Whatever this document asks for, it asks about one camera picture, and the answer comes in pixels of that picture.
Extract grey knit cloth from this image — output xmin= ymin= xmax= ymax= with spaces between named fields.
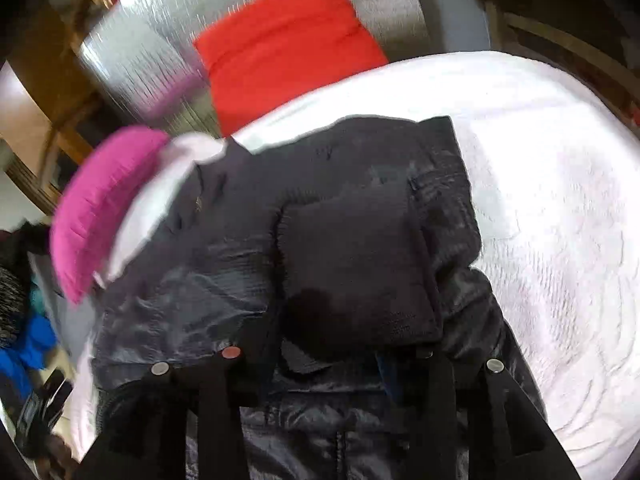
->
xmin=0 ymin=265 xmax=32 ymax=347

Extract black puffer jacket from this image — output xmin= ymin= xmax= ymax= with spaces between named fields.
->
xmin=90 ymin=116 xmax=551 ymax=480

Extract wooden shelf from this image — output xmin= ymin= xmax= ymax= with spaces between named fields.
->
xmin=435 ymin=0 xmax=640 ymax=126

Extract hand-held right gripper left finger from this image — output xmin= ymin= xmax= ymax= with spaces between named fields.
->
xmin=75 ymin=345 xmax=252 ymax=480

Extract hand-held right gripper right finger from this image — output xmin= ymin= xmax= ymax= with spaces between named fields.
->
xmin=415 ymin=342 xmax=583 ymax=480

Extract red pillow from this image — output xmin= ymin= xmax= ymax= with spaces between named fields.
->
xmin=194 ymin=0 xmax=390 ymax=138

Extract pink pillow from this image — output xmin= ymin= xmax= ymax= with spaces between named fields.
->
xmin=50 ymin=126 xmax=171 ymax=306

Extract black device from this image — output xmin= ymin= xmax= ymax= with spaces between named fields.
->
xmin=15 ymin=367 xmax=76 ymax=461

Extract blue cloth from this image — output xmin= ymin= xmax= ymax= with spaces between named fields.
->
xmin=0 ymin=280 xmax=58 ymax=386

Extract white bedspread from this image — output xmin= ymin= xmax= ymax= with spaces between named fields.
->
xmin=65 ymin=50 xmax=640 ymax=480

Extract silver foil mat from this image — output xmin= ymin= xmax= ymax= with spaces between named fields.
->
xmin=77 ymin=0 xmax=431 ymax=136

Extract wooden cabinet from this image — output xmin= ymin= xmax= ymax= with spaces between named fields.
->
xmin=0 ymin=0 xmax=126 ymax=216

